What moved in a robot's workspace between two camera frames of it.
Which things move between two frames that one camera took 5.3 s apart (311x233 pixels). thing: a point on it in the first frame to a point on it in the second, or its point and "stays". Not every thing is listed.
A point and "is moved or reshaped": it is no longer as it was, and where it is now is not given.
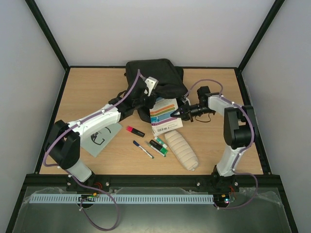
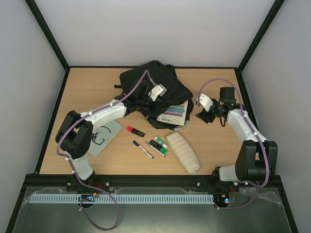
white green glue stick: [161, 141] stays
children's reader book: [162, 122] is moved or reshaped
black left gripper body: [139, 103] to [152, 109]
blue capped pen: [135, 142] stays
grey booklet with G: [94, 140] stays
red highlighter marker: [141, 133] stays
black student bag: [145, 81] is moved or reshaped
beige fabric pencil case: [182, 150] stays
